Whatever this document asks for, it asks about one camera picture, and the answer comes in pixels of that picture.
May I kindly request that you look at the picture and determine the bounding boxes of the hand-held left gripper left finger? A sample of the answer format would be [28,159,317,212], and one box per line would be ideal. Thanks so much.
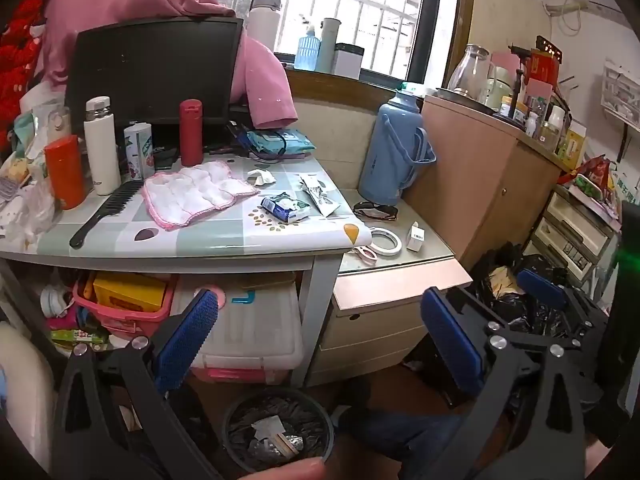
[50,287,223,480]

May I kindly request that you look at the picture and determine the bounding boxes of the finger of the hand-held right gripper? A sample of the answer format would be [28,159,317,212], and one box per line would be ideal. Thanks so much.
[516,269,608,346]

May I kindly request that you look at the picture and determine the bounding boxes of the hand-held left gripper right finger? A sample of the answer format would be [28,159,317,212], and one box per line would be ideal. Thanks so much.
[420,286,588,480]

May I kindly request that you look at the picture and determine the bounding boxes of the small white box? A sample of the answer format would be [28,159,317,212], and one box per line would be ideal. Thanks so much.
[406,221,426,252]

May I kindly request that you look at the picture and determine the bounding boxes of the black trash bin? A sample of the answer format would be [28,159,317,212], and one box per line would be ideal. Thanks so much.
[221,387,335,476]

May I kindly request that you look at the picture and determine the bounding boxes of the pink card strip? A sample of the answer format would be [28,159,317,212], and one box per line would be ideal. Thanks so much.
[347,246,379,266]

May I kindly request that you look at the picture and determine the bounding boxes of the white cloth with pink edge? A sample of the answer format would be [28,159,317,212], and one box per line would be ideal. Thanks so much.
[141,160,247,232]

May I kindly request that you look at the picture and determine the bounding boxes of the silver wrapper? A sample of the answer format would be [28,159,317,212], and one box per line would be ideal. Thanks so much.
[299,174,341,218]

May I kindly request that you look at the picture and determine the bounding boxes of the person's left hand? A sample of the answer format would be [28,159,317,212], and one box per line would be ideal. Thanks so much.
[239,457,328,480]

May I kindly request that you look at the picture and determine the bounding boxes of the black plastic bag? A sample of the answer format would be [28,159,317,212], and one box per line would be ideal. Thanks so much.
[467,245,601,341]

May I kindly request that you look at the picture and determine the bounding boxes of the white plastic drawer unit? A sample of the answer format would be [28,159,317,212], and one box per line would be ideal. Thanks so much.
[530,185,621,291]

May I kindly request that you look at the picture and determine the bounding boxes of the pink translucent storage box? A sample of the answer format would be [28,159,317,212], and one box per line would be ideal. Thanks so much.
[170,272,306,386]

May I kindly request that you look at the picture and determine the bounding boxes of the pink plastic basket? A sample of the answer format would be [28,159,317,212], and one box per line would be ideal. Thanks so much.
[72,272,176,336]

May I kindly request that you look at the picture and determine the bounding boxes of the yellow cardboard box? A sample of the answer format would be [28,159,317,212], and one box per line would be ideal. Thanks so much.
[92,274,168,313]

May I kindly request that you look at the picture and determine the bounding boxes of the beige nightstand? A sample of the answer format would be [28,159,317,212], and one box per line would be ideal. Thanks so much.
[305,187,473,388]

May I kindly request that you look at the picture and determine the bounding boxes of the person's leg in jeans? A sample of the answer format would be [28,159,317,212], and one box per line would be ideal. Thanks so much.
[340,400,511,480]

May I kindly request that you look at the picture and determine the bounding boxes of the white tape roll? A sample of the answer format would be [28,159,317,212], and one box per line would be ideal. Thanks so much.
[369,227,403,256]

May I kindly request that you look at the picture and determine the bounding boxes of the green packet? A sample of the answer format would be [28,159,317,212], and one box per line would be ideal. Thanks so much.
[50,329,108,351]

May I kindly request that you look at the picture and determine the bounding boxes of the pile of snack packets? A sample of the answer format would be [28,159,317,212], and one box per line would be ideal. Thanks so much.
[560,157,623,221]

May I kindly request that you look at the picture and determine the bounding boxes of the patterned table cover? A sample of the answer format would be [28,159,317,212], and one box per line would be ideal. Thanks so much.
[0,152,373,261]

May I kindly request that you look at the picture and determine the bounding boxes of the white paper scrap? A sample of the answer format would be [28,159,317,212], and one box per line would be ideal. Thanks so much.
[251,416,287,443]

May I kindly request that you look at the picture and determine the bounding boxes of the wooden cabinet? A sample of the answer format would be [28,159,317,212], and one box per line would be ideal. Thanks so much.
[400,95,563,271]

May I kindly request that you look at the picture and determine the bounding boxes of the white round container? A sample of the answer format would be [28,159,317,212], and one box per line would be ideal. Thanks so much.
[40,284,71,318]

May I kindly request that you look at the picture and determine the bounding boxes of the yellow box with window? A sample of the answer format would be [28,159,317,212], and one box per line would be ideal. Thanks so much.
[557,120,588,171]

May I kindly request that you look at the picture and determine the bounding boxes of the black sunglasses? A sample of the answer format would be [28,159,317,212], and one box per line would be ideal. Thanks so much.
[352,201,399,221]

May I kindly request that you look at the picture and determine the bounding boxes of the black comb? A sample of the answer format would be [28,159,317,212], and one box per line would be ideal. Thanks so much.
[69,180,146,250]

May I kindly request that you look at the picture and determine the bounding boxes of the blue tissue packet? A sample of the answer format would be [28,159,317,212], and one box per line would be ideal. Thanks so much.
[260,192,312,224]

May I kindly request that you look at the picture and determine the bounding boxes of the cluster of small bottles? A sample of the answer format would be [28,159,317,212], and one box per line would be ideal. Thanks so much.
[500,95,571,153]

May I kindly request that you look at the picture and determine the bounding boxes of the white plastic container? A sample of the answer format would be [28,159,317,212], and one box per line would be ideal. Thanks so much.
[0,320,56,476]

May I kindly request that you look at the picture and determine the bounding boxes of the white printed canister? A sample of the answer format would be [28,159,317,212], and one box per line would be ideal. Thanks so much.
[123,122,156,182]

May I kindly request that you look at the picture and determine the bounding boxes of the blue thermos jug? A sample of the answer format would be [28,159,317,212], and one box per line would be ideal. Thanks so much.
[357,89,437,207]

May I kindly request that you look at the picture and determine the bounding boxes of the white plastic bag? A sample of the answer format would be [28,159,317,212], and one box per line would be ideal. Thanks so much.
[0,180,56,251]

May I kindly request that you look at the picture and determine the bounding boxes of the white thermos bottle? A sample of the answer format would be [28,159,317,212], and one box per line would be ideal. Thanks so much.
[83,96,122,197]

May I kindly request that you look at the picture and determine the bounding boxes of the pale green kettle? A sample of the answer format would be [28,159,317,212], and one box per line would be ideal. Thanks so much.
[480,65,516,108]

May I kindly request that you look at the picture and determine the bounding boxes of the red thermos bottle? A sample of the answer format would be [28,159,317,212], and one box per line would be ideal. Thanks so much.
[180,99,204,167]

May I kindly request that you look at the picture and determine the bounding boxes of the orange canister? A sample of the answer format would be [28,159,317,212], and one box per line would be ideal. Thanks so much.
[44,135,87,211]

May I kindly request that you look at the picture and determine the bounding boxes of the blue wet wipes pack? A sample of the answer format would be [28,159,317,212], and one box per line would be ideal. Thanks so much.
[245,129,317,161]

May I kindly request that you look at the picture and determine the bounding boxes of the red box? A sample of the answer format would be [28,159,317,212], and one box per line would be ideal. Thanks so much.
[530,47,561,86]

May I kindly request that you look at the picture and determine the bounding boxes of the clear glass jar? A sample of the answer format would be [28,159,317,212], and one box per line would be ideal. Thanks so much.
[446,44,493,100]

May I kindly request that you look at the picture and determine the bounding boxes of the black computer monitor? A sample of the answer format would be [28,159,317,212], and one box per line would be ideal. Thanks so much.
[64,16,245,136]

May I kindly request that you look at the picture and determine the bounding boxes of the white box with dark lid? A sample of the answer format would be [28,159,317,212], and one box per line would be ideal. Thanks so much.
[332,42,365,81]

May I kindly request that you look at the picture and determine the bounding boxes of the blue spray bottle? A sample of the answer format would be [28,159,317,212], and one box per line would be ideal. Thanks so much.
[294,24,322,72]

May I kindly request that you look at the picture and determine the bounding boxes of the pale green tumbler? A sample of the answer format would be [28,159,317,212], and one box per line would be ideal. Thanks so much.
[316,17,342,75]

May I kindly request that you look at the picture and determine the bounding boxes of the large white water bottle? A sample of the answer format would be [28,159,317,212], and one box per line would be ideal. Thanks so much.
[247,0,284,53]

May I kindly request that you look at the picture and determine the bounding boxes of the window with metal bars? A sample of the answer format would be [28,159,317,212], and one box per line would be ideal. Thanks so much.
[210,0,476,86]

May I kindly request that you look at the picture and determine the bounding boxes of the red patterned cloth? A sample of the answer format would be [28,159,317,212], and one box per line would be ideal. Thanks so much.
[0,0,61,126]

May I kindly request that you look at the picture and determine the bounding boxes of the grey desk frame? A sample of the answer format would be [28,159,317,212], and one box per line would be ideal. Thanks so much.
[295,252,346,386]

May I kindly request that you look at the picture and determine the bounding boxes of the white wall shelf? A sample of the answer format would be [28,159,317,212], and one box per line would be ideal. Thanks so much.
[600,60,640,133]

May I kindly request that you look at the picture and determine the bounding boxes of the black cable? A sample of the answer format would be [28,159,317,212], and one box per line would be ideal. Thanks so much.
[225,120,301,162]

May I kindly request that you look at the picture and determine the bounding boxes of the white wall cable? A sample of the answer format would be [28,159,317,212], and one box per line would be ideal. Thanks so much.
[545,0,588,36]

